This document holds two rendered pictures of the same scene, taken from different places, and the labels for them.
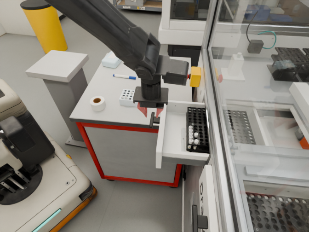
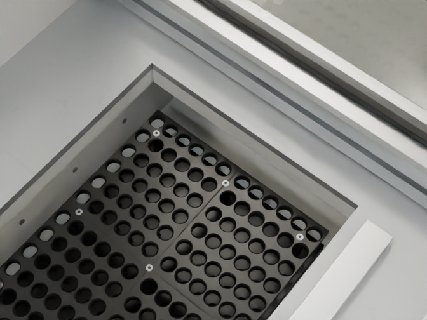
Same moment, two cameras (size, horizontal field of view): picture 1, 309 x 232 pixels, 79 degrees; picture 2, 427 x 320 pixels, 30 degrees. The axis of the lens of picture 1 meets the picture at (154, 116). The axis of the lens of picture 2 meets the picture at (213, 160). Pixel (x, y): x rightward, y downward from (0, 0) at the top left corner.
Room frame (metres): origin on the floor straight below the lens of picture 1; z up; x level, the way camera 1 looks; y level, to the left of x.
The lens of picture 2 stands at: (0.25, -0.49, 1.47)
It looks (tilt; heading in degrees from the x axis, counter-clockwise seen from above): 62 degrees down; 122
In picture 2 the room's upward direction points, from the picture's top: straight up
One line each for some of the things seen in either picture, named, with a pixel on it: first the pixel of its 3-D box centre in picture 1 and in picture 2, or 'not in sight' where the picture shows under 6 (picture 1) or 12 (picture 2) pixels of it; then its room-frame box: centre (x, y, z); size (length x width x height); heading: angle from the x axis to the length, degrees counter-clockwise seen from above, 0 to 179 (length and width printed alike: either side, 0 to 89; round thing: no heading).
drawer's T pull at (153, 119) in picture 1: (155, 119); not in sight; (0.45, 0.00, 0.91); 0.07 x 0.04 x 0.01; 173
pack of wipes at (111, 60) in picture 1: (113, 58); not in sight; (1.10, 0.26, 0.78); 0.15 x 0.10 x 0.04; 161
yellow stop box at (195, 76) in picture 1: (194, 76); not in sight; (0.76, -0.19, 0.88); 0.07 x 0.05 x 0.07; 173
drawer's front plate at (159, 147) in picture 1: (162, 126); not in sight; (0.45, -0.03, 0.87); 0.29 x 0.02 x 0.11; 173
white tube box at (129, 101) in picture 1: (133, 98); not in sight; (0.72, 0.11, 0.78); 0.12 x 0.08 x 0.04; 81
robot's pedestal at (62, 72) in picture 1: (76, 104); not in sight; (1.09, 0.63, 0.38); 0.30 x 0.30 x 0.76; 78
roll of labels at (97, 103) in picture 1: (98, 103); not in sight; (0.68, 0.28, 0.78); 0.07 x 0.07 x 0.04
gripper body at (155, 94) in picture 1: (151, 88); not in sight; (0.43, 0.01, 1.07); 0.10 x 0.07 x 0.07; 85
